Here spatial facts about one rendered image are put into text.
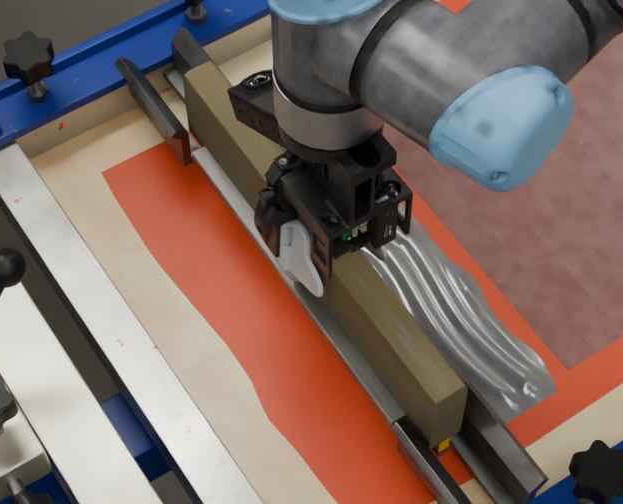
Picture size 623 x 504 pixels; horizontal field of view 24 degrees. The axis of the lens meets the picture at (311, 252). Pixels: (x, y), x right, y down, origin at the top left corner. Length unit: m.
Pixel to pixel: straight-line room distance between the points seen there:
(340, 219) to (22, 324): 0.27
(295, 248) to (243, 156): 0.10
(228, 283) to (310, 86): 0.35
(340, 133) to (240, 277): 0.32
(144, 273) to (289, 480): 0.22
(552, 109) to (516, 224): 0.44
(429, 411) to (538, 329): 0.19
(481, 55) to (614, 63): 0.56
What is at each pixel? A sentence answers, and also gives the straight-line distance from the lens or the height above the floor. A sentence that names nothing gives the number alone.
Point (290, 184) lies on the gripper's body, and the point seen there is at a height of 1.17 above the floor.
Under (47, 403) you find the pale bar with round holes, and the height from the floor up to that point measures 1.04.
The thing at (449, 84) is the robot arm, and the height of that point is 1.36.
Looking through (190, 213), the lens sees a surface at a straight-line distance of 1.26.
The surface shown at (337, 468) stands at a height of 0.96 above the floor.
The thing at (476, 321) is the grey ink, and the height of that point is 0.96.
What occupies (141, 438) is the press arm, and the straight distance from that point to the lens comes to 1.19.
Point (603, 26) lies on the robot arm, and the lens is 0.88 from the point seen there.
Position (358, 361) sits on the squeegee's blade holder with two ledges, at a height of 1.01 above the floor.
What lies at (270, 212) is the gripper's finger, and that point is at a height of 1.13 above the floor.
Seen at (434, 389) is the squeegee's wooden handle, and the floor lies 1.08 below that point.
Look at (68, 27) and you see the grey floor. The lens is 2.69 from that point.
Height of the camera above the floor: 1.99
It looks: 58 degrees down
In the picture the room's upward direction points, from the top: straight up
